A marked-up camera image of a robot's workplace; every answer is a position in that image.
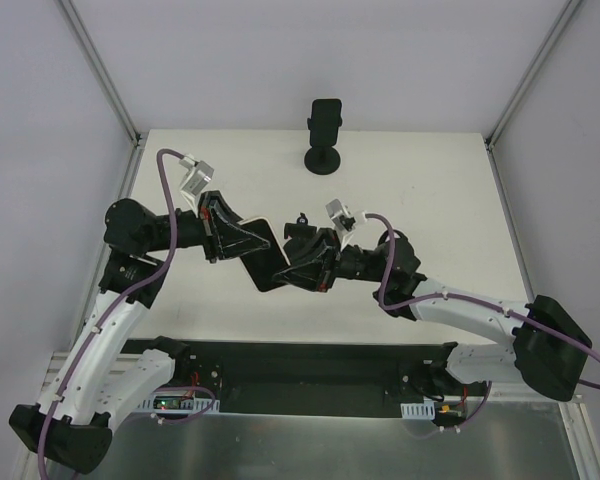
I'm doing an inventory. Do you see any black phone stand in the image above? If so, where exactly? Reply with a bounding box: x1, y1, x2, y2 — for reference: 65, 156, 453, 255
283, 212, 318, 255
304, 145, 341, 176

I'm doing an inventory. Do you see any black smartphone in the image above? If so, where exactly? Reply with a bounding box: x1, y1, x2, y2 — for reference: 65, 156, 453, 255
307, 98, 342, 147

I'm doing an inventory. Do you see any black phone cream case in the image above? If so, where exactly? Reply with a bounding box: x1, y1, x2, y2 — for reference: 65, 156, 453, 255
240, 217, 289, 293

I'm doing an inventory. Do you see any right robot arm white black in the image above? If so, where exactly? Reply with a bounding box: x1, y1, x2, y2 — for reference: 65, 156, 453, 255
275, 224, 592, 402

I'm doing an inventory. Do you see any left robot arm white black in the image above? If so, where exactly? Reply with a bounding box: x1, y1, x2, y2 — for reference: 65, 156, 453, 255
9, 191, 275, 478

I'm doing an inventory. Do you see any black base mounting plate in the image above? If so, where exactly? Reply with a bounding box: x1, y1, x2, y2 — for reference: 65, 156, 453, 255
119, 338, 486, 419

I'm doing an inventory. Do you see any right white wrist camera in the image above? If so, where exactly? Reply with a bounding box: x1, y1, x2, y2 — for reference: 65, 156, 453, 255
325, 199, 366, 248

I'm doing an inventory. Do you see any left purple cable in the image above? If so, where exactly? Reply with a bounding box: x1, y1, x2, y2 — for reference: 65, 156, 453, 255
35, 148, 216, 480

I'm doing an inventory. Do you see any left aluminium frame post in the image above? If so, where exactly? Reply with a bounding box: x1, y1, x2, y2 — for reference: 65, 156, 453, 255
55, 0, 142, 146

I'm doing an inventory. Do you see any aluminium frame post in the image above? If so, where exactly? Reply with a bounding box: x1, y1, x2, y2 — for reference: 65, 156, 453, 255
55, 0, 142, 146
484, 0, 585, 152

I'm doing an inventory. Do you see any right white cable duct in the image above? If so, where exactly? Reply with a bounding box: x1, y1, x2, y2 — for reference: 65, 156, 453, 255
400, 399, 436, 421

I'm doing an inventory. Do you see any aluminium rail right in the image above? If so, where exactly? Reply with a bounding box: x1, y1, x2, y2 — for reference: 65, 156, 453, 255
488, 383, 554, 403

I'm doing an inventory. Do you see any right aluminium frame post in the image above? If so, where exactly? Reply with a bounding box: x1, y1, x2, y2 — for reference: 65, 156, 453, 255
484, 0, 585, 152

